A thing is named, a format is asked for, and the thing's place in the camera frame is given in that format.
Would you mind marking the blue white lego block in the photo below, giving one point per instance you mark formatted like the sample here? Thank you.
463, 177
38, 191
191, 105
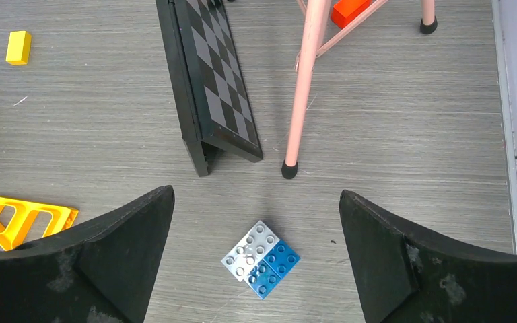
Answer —
261, 259

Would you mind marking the pink tripod music stand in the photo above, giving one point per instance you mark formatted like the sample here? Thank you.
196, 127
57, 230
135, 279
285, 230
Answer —
316, 14

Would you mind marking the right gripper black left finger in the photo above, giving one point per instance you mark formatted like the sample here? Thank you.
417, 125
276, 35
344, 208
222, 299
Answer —
102, 270

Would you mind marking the black white folding chessboard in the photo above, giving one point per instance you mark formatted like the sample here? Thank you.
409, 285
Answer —
210, 94

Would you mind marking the yellow triangular toy frame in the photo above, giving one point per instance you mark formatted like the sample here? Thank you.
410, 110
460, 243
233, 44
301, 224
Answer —
25, 213

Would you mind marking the red orange block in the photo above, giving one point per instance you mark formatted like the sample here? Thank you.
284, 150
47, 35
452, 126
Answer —
345, 11

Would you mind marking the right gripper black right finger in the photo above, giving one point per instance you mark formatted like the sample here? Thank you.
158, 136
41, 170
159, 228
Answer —
405, 272

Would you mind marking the small yellow block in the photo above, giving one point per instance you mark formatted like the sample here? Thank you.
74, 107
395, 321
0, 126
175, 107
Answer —
18, 48

